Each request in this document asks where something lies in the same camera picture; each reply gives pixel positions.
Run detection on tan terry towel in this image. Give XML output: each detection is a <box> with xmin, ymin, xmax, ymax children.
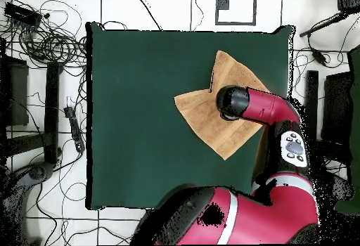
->
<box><xmin>174</xmin><ymin>50</ymin><xmax>271</xmax><ymax>161</ymax></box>

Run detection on dark flat panel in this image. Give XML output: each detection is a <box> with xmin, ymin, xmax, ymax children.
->
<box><xmin>321</xmin><ymin>70</ymin><xmax>354</xmax><ymax>147</ymax></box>
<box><xmin>0</xmin><ymin>55</ymin><xmax>30</xmax><ymax>127</ymax></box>

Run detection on dark green table cloth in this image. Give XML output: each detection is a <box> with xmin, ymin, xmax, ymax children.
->
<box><xmin>85</xmin><ymin>21</ymin><xmax>295</xmax><ymax>211</ymax></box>

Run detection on black power strip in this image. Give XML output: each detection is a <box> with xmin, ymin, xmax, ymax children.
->
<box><xmin>63</xmin><ymin>105</ymin><xmax>86</xmax><ymax>153</ymax></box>

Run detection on black stand bar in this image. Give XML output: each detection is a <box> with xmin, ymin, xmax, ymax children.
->
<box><xmin>44</xmin><ymin>60</ymin><xmax>63</xmax><ymax>165</ymax></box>
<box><xmin>304</xmin><ymin>70</ymin><xmax>320</xmax><ymax>143</ymax></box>

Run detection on black power adapter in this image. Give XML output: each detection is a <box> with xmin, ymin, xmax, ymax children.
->
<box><xmin>310</xmin><ymin>47</ymin><xmax>328</xmax><ymax>67</ymax></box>

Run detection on black rod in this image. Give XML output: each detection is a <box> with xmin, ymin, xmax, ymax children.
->
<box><xmin>298</xmin><ymin>11</ymin><xmax>351</xmax><ymax>38</ymax></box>

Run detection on dark green hanging cloth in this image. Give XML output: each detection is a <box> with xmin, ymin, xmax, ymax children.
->
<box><xmin>333</xmin><ymin>46</ymin><xmax>360</xmax><ymax>215</ymax></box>

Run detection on black hub box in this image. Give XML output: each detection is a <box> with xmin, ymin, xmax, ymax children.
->
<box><xmin>4</xmin><ymin>1</ymin><xmax>43</xmax><ymax>27</ymax></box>

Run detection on black device box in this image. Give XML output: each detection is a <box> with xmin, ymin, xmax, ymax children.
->
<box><xmin>336</xmin><ymin>0</ymin><xmax>360</xmax><ymax>13</ymax></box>

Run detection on long black cable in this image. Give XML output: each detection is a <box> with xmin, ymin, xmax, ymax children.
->
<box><xmin>131</xmin><ymin>0</ymin><xmax>163</xmax><ymax>32</ymax></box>

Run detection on grey rectangular floor frame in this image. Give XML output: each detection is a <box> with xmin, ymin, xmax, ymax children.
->
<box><xmin>214</xmin><ymin>0</ymin><xmax>257</xmax><ymax>27</ymax></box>

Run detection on tangled black cables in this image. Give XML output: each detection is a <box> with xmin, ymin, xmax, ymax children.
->
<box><xmin>0</xmin><ymin>0</ymin><xmax>88</xmax><ymax>70</ymax></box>

